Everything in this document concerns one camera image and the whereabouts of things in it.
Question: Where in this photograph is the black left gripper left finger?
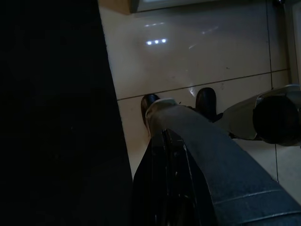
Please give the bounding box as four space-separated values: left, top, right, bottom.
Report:
132 129 169 226

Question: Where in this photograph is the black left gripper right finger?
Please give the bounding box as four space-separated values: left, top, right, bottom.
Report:
165 129 214 226

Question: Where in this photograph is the grey robot left leg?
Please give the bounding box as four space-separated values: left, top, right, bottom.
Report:
145 98 301 226

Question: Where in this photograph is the grey robot leg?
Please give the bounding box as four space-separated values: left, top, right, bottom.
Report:
145 98 301 226
213 84 301 148

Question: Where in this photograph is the black robot left foot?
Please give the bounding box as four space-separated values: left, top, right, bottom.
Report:
140 93 160 138

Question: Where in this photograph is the black robot foot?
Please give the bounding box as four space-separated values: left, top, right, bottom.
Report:
195 87 217 121
140 93 160 138

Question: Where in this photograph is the black robot right foot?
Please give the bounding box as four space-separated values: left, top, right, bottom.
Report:
195 87 217 121

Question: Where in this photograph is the grey robot right leg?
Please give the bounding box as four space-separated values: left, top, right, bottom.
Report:
213 84 301 148

